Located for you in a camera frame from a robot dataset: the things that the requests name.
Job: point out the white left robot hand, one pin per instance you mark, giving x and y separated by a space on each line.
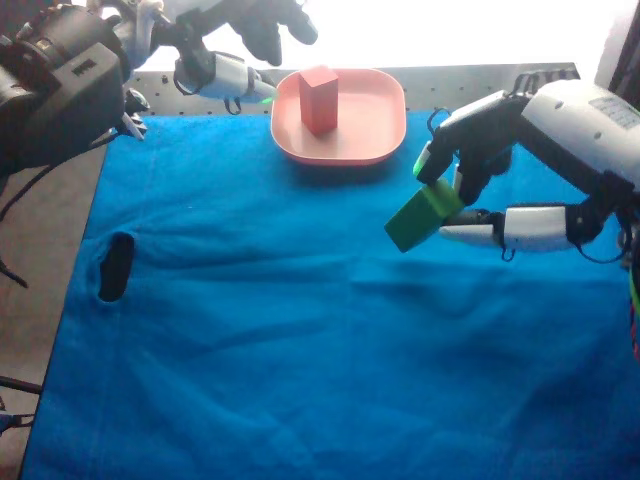
260 30

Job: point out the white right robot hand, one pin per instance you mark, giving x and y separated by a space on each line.
575 125

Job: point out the red cube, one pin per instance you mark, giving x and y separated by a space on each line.
320 100

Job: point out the green cube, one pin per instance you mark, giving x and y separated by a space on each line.
417 220

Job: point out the pink square plate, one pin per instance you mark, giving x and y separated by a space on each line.
370 125

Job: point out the blue cloth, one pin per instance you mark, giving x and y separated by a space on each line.
325 350

